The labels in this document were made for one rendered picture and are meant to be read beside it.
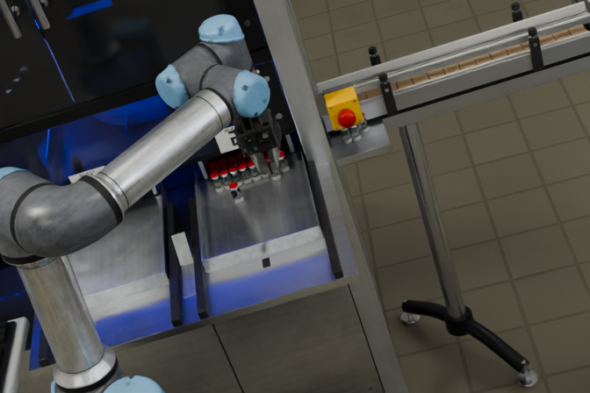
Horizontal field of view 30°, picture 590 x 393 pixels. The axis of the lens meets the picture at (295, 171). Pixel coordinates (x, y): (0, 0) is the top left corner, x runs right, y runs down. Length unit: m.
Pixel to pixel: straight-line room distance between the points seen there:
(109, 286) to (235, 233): 0.30
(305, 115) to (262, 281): 0.41
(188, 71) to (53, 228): 0.41
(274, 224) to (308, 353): 0.59
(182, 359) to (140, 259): 0.48
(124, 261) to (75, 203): 0.76
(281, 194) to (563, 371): 1.04
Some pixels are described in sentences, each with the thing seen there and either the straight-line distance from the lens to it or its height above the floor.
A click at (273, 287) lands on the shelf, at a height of 0.88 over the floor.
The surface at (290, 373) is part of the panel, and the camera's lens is 2.94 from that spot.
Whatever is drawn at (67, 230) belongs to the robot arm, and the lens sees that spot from 1.73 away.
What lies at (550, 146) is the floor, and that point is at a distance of 3.89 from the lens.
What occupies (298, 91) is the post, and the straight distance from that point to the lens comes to 2.42.
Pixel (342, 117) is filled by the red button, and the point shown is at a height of 1.01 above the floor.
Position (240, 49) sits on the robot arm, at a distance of 2.03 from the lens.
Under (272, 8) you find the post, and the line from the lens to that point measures 2.32.
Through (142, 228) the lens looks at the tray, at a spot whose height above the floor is 0.88.
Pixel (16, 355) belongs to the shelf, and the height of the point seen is 0.80.
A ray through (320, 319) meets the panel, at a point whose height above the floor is 0.42.
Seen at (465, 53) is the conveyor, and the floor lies 0.97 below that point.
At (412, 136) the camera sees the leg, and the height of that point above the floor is 0.78.
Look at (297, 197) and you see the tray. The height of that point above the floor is 0.88.
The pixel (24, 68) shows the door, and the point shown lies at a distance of 2.39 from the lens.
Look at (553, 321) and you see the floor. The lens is 3.26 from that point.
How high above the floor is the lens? 2.33
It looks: 35 degrees down
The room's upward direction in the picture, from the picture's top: 19 degrees counter-clockwise
